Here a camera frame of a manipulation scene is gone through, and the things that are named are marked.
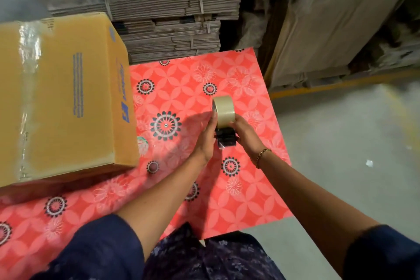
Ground person's right hand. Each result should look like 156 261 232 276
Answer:
227 113 269 160

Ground person's left hand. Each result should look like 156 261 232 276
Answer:
192 110 219 166

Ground black tape dispenser with tape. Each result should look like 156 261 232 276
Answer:
212 95 237 150

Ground person's left forearm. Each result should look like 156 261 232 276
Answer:
115 150 210 259

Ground person's right forearm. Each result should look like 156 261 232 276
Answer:
254 150 381 278

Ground red floral patterned table cover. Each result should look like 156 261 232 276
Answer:
0 47 293 280

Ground stack of flattened cardboard boxes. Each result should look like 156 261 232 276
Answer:
18 0 266 65

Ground leaning flat cardboard sheets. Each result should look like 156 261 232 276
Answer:
262 0 411 90

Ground person's dark blue floral clothing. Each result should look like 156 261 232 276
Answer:
31 213 420 280

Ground taped yellow cardboard box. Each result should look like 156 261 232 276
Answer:
0 12 141 188

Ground gold bracelet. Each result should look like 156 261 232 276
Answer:
255 148 272 169

